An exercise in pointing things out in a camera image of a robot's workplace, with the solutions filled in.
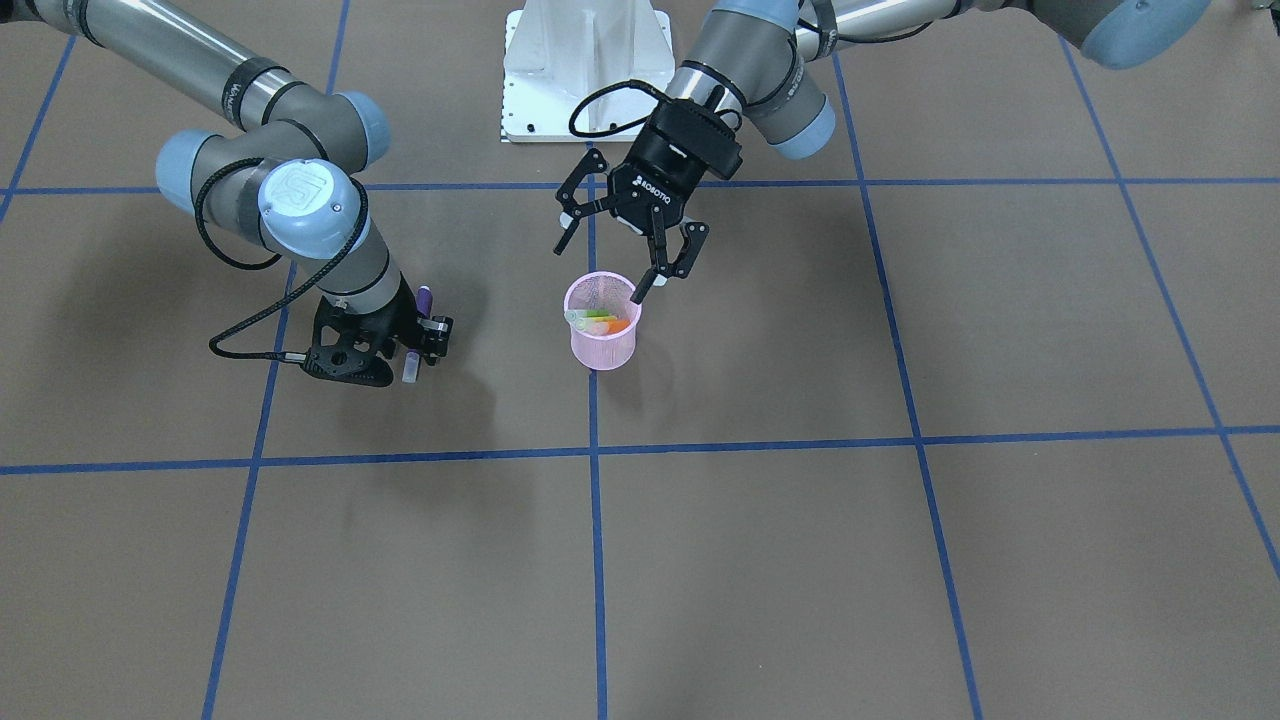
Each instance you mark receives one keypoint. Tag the purple highlighter pen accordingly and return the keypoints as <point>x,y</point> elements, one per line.
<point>416,356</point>

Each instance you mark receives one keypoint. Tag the pink mesh pen holder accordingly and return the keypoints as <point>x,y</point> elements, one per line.
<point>610,292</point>

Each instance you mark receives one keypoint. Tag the yellow highlighter pen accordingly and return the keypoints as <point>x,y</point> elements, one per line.
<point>569,315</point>

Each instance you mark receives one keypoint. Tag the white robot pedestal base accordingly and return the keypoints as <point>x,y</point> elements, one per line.
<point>558,52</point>

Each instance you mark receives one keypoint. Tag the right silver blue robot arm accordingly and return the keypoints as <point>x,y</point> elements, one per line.
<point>284,188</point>

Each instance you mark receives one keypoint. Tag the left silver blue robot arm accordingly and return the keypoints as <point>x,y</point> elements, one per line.
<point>749,65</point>

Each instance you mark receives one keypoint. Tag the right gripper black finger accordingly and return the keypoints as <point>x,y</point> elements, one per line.
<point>435,337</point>

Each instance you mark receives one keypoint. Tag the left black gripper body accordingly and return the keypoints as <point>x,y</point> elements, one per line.
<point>662,172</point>

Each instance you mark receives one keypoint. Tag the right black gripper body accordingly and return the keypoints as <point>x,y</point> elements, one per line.
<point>397,318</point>

